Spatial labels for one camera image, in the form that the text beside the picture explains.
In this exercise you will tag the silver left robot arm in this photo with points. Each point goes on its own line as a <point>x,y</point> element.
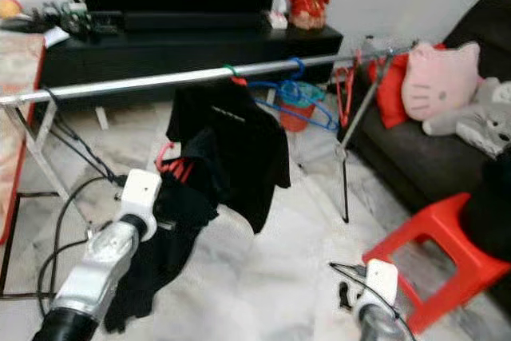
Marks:
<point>104,265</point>

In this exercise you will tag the red plastic hanger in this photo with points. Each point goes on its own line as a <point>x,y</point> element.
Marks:
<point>164,157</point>
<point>349,93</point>

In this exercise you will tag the silver metal clothes rack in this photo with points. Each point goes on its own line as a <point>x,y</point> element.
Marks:
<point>128,83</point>

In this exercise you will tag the white papers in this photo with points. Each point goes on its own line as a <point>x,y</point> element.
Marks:
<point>57,36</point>

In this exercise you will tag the black soundbar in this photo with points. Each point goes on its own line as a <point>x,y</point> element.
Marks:
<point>192,20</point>

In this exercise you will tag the dark suede sofa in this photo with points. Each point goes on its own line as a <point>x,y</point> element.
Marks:
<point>407,165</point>

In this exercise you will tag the orange ball figurine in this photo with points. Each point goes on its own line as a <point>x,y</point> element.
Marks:
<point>10,7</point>

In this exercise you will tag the marble top folding table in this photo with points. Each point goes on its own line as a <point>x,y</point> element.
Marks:
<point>20,117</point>

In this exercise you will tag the orange bin teal liner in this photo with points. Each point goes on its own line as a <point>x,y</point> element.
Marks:
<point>295,120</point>

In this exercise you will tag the red cushion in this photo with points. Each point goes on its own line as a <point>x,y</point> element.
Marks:
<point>390,93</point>

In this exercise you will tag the green hook hanger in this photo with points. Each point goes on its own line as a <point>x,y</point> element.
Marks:
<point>231,70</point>

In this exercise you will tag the red plastic stool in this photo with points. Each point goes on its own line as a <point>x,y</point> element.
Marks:
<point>439,229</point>

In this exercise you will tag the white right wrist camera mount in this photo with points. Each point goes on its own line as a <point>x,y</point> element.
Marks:
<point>382,277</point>

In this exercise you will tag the white tissue box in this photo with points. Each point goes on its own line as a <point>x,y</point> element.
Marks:
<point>278,20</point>

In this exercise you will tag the pink cat face cushion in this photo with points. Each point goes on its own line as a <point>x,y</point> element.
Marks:
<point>439,81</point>

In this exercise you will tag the black printed t-shirt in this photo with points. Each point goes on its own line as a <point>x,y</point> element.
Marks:
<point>239,149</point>

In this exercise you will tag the black electronic device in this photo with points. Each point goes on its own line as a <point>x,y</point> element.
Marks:
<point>84,20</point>

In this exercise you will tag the black TV cabinet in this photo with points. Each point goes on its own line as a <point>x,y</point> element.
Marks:
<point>192,55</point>

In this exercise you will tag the grey plush toy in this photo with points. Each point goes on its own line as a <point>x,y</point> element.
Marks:
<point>487,121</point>

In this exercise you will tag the blue plastic hanger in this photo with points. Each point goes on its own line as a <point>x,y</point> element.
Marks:
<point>319,108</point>

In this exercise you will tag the black knit sweater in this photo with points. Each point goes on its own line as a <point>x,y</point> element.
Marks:
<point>168,261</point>

